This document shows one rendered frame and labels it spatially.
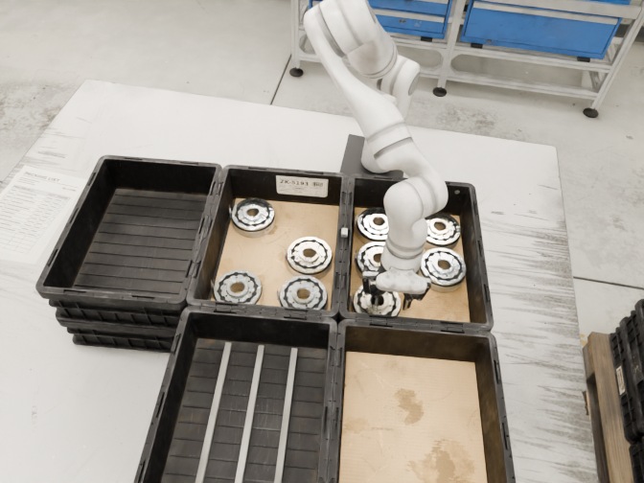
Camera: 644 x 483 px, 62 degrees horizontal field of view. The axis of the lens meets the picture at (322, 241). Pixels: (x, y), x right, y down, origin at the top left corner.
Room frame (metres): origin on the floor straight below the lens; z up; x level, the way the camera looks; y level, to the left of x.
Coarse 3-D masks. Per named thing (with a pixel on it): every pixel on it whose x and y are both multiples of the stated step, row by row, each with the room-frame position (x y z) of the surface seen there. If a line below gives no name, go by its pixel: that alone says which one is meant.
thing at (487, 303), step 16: (352, 176) 0.93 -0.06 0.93; (368, 176) 0.93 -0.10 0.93; (384, 176) 0.93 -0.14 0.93; (352, 192) 0.88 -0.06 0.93; (352, 208) 0.82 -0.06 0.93; (480, 240) 0.75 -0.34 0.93; (480, 256) 0.72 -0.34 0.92; (480, 272) 0.66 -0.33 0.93; (368, 320) 0.54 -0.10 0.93; (384, 320) 0.54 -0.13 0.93; (400, 320) 0.54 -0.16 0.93; (416, 320) 0.54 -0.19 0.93; (432, 320) 0.54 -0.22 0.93
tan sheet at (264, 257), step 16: (288, 208) 0.91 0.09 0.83; (304, 208) 0.91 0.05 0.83; (320, 208) 0.91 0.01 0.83; (336, 208) 0.91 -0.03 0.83; (288, 224) 0.85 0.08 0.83; (304, 224) 0.86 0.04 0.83; (320, 224) 0.86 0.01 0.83; (336, 224) 0.86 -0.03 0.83; (240, 240) 0.80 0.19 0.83; (256, 240) 0.80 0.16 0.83; (272, 240) 0.80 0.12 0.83; (288, 240) 0.81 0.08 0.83; (224, 256) 0.75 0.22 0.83; (240, 256) 0.75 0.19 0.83; (256, 256) 0.75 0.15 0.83; (272, 256) 0.75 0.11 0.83; (224, 272) 0.70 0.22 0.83; (256, 272) 0.71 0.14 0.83; (272, 272) 0.71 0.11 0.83; (288, 272) 0.71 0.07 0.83; (272, 288) 0.66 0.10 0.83; (272, 304) 0.62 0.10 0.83
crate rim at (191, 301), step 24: (240, 168) 0.94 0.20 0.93; (264, 168) 0.94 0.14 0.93; (216, 192) 0.86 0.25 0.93; (216, 216) 0.78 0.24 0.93; (336, 264) 0.66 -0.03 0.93; (192, 288) 0.59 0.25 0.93; (336, 288) 0.60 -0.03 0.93; (288, 312) 0.54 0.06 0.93; (312, 312) 0.55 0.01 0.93; (336, 312) 0.55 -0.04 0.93
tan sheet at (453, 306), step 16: (352, 256) 0.77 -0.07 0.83; (352, 272) 0.72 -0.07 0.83; (352, 288) 0.67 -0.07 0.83; (464, 288) 0.69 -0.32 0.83; (416, 304) 0.64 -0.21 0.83; (432, 304) 0.64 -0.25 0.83; (448, 304) 0.65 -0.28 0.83; (464, 304) 0.65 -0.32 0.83; (448, 320) 0.60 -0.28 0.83; (464, 320) 0.61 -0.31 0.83
